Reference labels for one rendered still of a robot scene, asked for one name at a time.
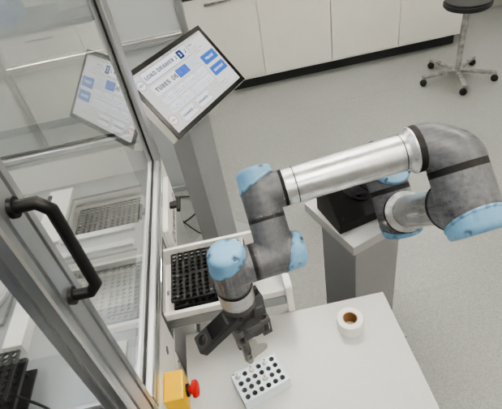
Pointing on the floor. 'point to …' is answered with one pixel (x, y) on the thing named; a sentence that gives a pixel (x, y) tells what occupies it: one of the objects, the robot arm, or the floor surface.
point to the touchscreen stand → (206, 182)
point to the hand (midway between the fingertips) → (244, 355)
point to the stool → (461, 44)
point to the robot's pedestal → (356, 260)
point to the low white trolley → (321, 363)
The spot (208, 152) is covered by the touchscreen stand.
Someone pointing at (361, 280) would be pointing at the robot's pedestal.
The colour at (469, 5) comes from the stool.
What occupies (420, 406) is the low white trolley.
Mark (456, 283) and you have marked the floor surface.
